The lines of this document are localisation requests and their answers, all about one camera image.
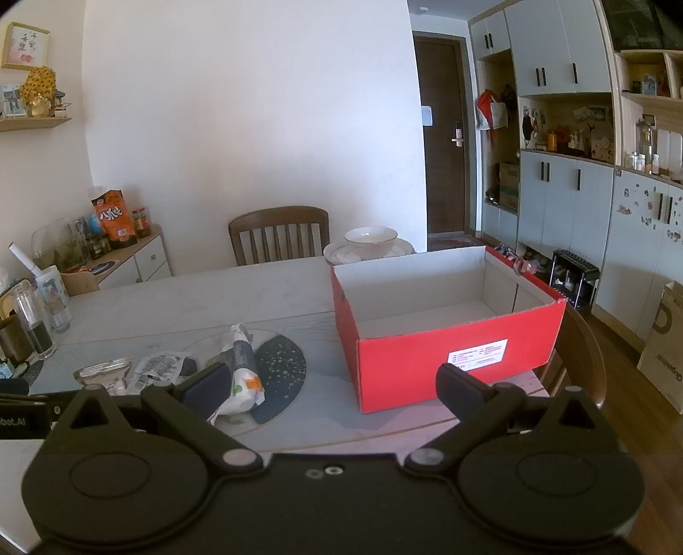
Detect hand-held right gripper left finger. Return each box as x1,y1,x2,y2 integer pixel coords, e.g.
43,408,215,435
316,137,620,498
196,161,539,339
45,363,266,478

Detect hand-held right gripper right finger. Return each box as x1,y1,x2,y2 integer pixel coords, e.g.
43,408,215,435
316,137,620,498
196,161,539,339
404,363,620,476

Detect clear plastic snack bag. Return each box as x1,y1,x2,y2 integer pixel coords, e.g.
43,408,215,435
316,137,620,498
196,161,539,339
215,323,266,424

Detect red cardboard box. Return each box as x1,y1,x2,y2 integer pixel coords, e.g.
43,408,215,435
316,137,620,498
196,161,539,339
331,246,567,414

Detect white printed packet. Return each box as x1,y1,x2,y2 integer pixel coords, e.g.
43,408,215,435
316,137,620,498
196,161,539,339
125,352,199,393

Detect glass turntable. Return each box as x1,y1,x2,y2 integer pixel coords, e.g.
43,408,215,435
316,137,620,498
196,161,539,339
48,311,550,445

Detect dark blue speckled placemat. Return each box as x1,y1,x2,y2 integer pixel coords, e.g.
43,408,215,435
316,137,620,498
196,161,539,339
250,333,309,425

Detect dark mug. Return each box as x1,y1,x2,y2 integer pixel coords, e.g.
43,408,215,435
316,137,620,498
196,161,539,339
0,315,34,365

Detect tall glass tumbler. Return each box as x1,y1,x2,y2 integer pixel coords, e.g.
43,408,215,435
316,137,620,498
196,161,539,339
11,280,58,359

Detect small drinking glass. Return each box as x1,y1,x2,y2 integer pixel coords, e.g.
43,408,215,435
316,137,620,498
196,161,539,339
48,299,73,333

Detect white printed mug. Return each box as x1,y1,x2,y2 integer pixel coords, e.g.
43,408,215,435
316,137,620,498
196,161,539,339
32,265,71,321

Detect white sideboard cabinet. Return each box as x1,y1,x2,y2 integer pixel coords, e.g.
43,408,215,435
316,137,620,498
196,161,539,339
58,224,172,295

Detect dark wooden chair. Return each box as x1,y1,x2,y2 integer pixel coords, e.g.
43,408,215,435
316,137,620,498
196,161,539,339
538,304,607,411

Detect pink slippers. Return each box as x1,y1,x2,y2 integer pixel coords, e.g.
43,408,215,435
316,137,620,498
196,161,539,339
509,255,548,276

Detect white paper roll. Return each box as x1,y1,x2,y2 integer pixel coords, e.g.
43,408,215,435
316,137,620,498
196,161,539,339
9,242,42,278

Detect black shoe rack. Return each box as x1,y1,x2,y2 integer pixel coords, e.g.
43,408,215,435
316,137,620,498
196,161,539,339
549,249,598,311

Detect wooden slat-back chair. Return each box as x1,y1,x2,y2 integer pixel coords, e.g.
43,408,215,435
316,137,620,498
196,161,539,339
228,206,330,268

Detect white bowl on plates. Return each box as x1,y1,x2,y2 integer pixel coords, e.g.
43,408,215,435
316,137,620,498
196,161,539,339
323,238,417,266

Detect glass vase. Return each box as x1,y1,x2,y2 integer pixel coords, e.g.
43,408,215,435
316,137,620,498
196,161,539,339
31,217,81,270

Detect orange snack bag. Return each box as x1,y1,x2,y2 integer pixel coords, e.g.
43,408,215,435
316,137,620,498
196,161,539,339
92,189,138,250

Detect small cardboard box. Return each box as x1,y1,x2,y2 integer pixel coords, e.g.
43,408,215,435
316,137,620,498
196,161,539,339
499,163,520,211

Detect large cardboard box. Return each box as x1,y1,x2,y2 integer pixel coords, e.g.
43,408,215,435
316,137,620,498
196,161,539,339
637,281,683,415

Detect brown door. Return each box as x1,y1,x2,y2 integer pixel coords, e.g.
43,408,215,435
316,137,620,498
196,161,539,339
413,33,478,236

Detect red hanging bag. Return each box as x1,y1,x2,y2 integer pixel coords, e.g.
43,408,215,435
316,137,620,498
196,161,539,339
476,90,508,131

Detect gold ornament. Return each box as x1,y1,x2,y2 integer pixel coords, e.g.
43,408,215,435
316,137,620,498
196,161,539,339
21,65,57,118

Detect framed picture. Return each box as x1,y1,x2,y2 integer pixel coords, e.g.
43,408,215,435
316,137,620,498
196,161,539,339
1,21,51,71

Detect white cabinet wall unit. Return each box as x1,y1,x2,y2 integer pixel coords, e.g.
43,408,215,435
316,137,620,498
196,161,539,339
470,0,683,350

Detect wooden wall shelf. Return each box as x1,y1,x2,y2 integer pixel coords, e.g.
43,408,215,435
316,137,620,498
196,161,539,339
0,116,73,132

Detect small photo frame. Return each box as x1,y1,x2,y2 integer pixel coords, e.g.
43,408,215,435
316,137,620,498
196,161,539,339
0,85,26,118

